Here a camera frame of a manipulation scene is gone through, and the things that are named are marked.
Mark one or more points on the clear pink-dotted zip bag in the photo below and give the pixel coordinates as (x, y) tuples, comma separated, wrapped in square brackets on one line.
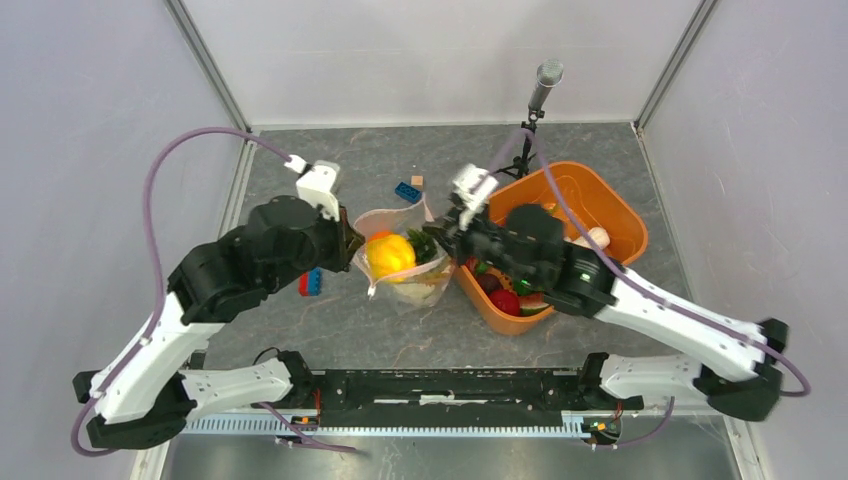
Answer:
[(398, 221)]

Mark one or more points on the grey microphone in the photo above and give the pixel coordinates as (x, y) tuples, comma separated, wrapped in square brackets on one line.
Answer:
[(549, 74)]

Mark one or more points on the red toy tomato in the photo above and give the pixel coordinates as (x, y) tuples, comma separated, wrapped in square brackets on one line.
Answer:
[(506, 302)]

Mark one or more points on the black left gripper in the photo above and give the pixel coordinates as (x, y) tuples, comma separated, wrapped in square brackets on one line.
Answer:
[(343, 227)]

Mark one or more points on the yellow toy banana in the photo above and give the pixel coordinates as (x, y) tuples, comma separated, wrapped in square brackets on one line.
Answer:
[(389, 255)]

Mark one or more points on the red toy chili pepper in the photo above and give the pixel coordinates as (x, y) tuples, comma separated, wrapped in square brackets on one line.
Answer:
[(472, 265)]

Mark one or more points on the dark purple toy fruit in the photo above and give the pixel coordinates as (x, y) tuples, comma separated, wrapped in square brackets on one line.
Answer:
[(489, 283)]

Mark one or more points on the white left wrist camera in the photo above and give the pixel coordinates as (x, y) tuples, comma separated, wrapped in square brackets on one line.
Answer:
[(317, 185)]

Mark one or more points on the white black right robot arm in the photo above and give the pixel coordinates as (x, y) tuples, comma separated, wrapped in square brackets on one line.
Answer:
[(728, 364)]

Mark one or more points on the toy cauliflower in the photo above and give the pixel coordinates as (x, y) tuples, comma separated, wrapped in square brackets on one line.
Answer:
[(422, 291)]

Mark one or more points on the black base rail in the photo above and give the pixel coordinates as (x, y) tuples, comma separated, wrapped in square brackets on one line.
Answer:
[(445, 398)]

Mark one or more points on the toy pineapple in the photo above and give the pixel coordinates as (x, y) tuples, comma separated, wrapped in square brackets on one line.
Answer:
[(423, 244)]

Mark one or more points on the blue lego brick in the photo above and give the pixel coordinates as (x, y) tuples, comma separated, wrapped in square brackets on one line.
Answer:
[(408, 192)]

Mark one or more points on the toy bok choy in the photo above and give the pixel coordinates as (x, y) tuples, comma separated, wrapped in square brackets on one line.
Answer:
[(598, 235)]

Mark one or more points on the toy watermelon slice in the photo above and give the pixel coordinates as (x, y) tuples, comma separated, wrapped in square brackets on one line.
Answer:
[(531, 305)]

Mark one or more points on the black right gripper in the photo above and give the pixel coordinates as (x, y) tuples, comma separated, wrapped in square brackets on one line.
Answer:
[(446, 231)]

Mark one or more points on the toy orange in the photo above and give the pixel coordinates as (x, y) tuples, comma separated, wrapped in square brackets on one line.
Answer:
[(379, 235)]

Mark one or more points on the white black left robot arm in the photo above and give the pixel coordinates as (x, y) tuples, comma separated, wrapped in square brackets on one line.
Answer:
[(145, 397)]

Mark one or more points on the red and blue lego block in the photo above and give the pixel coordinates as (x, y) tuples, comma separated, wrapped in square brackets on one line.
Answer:
[(311, 283)]

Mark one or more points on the orange plastic bin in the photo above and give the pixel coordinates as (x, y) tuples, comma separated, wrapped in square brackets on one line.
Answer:
[(590, 199)]

